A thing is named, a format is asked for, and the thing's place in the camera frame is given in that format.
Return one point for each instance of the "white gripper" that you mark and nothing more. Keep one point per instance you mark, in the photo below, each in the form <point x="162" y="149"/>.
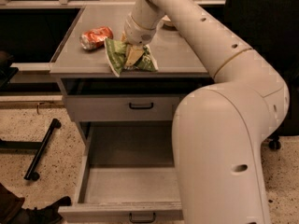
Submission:
<point x="137" y="32"/>

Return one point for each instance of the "green jalapeno chip bag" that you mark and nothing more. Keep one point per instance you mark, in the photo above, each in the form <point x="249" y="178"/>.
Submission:
<point x="115" y="52"/>

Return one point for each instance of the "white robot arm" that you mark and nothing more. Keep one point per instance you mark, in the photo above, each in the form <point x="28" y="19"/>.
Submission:
<point x="218" y="130"/>

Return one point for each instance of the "grey drawer cabinet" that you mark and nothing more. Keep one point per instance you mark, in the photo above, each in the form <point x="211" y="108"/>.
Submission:
<point x="115" y="93"/>

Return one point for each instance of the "closed grey top drawer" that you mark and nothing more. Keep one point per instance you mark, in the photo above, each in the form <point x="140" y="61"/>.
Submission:
<point x="116" y="108"/>

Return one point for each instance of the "open grey middle drawer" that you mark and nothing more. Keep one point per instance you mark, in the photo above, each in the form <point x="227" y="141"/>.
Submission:
<point x="127" y="167"/>

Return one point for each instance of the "crushed orange soda can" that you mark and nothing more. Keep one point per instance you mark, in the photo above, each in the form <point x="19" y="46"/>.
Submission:
<point x="94" y="38"/>

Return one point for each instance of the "white paper bowl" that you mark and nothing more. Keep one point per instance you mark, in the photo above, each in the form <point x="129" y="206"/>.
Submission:
<point x="167" y="22"/>

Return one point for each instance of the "black office chair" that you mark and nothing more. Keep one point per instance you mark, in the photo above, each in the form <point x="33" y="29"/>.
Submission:
<point x="272" y="28"/>

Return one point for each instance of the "black table leg base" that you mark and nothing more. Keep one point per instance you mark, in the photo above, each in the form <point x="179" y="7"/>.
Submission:
<point x="38" y="147"/>

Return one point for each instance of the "dark shoe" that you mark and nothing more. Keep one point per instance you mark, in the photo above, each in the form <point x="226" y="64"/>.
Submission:
<point x="46" y="215"/>

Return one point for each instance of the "black top drawer handle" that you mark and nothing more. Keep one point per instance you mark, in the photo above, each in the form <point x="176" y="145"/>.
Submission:
<point x="134" y="106"/>

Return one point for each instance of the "black drawer handle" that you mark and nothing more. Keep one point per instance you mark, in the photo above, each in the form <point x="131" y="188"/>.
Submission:
<point x="138" y="219"/>
<point x="134" y="106"/>

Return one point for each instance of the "black middle drawer handle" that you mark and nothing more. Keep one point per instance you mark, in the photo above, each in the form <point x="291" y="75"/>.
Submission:
<point x="138" y="219"/>

